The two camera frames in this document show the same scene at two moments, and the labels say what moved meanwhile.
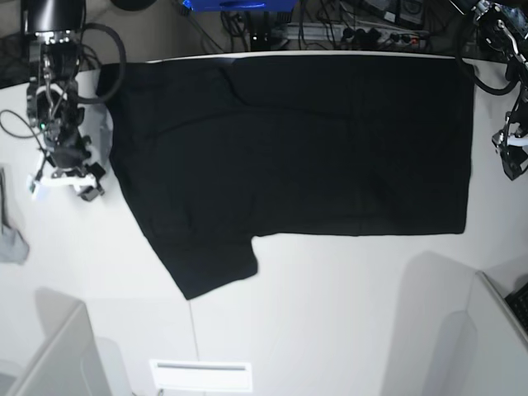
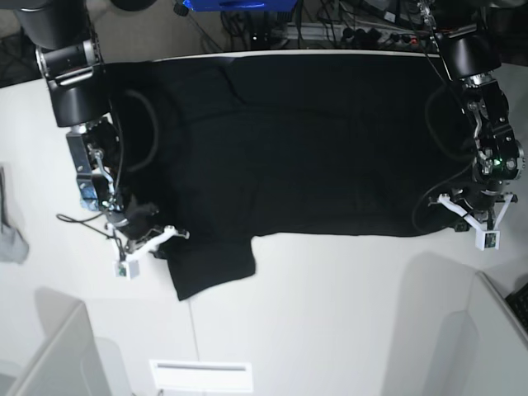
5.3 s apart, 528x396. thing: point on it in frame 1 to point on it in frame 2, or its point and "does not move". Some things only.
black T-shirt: x=218 y=152 does not move
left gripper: x=68 y=154 to x=139 y=234
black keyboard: x=518 y=300 does not move
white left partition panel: x=68 y=362 does not move
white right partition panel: x=502 y=341 does not move
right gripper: x=511 y=147 to x=481 y=208
